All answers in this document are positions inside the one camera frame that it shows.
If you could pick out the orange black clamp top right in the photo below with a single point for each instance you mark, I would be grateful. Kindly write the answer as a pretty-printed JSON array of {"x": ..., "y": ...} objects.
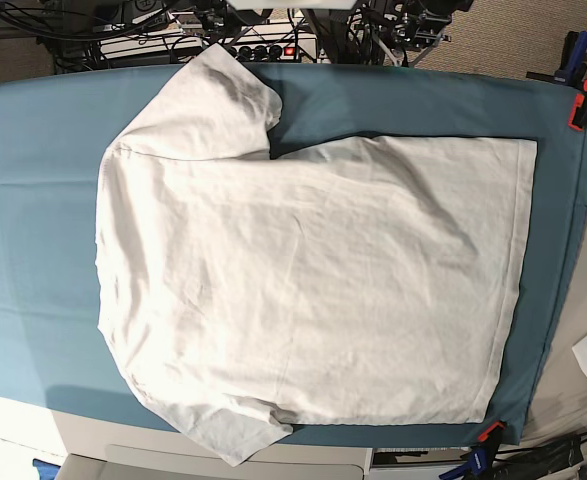
[{"x": 577, "y": 119}]

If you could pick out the orange blue clamp bottom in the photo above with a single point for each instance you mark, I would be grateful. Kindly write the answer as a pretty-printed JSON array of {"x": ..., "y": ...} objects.
[{"x": 481, "y": 457}]

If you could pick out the power strip with red switch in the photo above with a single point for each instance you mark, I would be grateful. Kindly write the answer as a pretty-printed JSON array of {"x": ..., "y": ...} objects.
[{"x": 275, "y": 53}]

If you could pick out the beige drawer cabinet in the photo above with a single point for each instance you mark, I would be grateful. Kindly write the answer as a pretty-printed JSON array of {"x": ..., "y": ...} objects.
[{"x": 127, "y": 452}]

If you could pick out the teal table cover cloth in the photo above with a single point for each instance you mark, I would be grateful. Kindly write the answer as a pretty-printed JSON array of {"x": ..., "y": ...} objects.
[{"x": 54, "y": 130}]

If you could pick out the white overhead mount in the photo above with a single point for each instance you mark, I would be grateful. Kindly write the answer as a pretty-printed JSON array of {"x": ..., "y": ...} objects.
[{"x": 290, "y": 4}]

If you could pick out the blue clamp top right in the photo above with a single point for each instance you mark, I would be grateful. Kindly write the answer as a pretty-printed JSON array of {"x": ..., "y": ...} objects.
[{"x": 572, "y": 68}]

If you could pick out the white T-shirt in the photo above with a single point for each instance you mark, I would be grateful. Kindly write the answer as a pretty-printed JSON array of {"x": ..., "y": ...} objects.
[{"x": 359, "y": 281}]

